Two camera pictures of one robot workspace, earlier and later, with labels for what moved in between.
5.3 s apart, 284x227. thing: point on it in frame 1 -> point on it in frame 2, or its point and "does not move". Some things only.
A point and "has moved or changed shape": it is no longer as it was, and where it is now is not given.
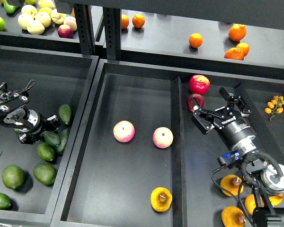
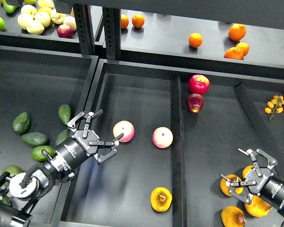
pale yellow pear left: [23, 19] does not move
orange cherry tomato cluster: [275, 106] does not move
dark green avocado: [51, 137] has moved or changed shape
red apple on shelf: [65, 31] does not move
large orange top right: [237, 32] does not move
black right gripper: [238, 133] -> [270, 187]
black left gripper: [33, 134] -> [74, 150]
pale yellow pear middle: [44, 18] does not move
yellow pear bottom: [233, 216] does not move
